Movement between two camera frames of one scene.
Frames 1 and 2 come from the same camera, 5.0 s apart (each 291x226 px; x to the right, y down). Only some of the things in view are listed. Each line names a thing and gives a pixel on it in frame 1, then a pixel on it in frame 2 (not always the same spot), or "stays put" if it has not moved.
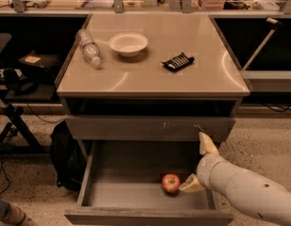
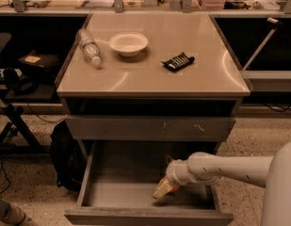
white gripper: (210, 169) -> (173, 172)
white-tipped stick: (276, 24) stays put
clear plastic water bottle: (89, 49) stays put
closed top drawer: (147, 127) stays put
